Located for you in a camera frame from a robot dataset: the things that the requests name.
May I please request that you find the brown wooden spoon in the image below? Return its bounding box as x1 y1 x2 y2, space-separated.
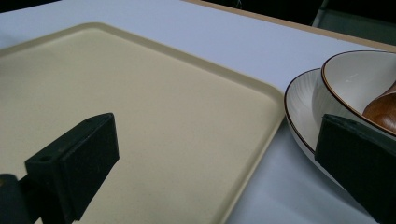
361 79 396 134

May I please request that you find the white plate with brown rim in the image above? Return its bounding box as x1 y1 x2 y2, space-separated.
283 67 356 188

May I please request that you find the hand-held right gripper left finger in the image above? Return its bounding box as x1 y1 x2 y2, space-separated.
18 112 120 224

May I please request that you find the beige plastic tray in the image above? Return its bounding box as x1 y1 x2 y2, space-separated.
0 21 286 224

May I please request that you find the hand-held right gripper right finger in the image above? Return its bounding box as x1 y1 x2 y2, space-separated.
314 113 396 224

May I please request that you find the white bowl with brown rim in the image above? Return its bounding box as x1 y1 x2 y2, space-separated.
311 49 396 140

